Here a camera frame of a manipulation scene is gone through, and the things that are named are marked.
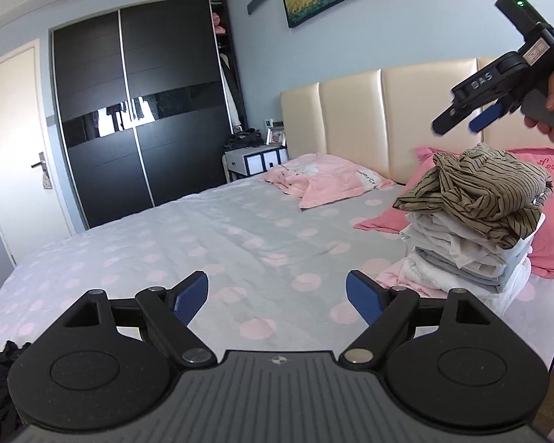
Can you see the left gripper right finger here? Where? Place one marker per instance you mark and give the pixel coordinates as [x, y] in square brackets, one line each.
[451, 362]

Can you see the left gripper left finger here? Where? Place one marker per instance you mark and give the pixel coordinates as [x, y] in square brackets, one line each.
[105, 362]

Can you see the tan striped garment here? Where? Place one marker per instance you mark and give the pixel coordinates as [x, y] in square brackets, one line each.
[490, 191]

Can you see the stack of folded clothes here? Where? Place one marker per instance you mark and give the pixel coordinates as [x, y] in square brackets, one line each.
[443, 254]

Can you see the beige padded headboard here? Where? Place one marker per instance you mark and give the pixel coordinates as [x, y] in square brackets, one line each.
[378, 118]

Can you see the grey pink-dotted bed sheet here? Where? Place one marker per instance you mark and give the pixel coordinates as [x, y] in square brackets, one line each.
[276, 272]

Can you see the white door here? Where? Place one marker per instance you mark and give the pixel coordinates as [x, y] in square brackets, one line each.
[32, 211]

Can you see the light pink pillow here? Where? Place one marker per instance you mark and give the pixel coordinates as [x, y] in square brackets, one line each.
[318, 179]

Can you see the white nightstand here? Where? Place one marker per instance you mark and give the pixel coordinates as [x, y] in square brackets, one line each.
[251, 161]

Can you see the black bag on nightstand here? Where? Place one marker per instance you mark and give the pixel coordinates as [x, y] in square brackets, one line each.
[250, 137]

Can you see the black sliding wardrobe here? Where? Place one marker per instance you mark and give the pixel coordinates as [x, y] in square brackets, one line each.
[147, 98]

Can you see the photo frame on nightstand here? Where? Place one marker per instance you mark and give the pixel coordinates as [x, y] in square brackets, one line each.
[276, 136]

